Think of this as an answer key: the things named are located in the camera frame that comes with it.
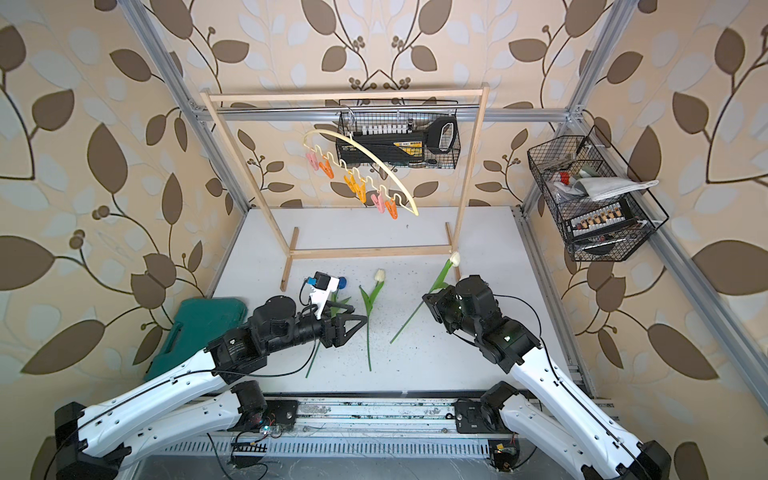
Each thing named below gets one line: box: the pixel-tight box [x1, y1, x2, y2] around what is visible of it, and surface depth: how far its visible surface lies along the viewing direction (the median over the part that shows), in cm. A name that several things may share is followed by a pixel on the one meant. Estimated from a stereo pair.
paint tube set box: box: [569, 200, 635, 239], surface depth 69 cm
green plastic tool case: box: [143, 298, 248, 382], surface depth 88 cm
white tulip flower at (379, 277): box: [359, 269, 386, 371], surface depth 99 cm
